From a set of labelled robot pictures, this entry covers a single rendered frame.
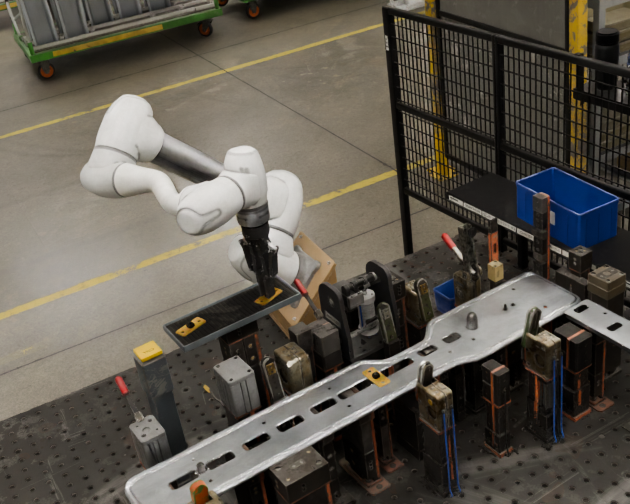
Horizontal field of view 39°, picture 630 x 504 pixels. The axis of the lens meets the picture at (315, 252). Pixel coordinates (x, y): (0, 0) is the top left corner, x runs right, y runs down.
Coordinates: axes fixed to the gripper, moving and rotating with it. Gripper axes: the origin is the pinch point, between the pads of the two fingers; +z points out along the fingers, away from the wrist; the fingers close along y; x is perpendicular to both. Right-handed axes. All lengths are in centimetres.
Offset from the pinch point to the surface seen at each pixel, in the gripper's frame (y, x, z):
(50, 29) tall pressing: -581, 328, 79
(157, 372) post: -9.3, -35.8, 9.9
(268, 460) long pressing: 30, -38, 20
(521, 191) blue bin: 31, 90, 7
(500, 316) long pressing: 50, 42, 20
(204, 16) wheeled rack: -498, 448, 96
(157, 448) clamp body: 5, -51, 18
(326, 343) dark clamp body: 18.2, 1.4, 14.8
